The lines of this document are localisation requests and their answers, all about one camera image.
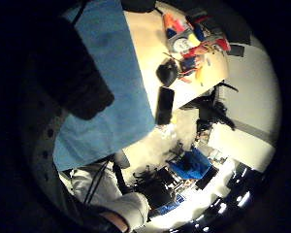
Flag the blue cloth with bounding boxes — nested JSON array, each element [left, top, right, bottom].
[[52, 0, 157, 173]]

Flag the white black-dotted fabric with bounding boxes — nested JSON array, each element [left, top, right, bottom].
[[20, 93, 76, 208]]

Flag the black phone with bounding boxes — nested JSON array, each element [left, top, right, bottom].
[[154, 86, 176, 126]]

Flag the black round computer mouse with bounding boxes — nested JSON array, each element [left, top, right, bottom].
[[155, 57, 180, 87]]

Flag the the person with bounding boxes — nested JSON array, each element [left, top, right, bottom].
[[58, 159, 151, 233]]

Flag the black office chair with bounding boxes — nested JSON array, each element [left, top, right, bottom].
[[132, 166, 178, 210]]

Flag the pile of colourful toys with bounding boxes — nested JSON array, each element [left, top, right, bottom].
[[162, 12, 232, 85]]

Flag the blue storage bin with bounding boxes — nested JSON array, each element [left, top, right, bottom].
[[168, 147, 213, 181]]

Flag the small black pad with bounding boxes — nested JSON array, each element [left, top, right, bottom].
[[228, 44, 246, 58]]

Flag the black flat box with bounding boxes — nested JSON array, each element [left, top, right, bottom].
[[212, 13, 252, 46]]

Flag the black cable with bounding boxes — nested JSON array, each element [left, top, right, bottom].
[[82, 160, 111, 206]]

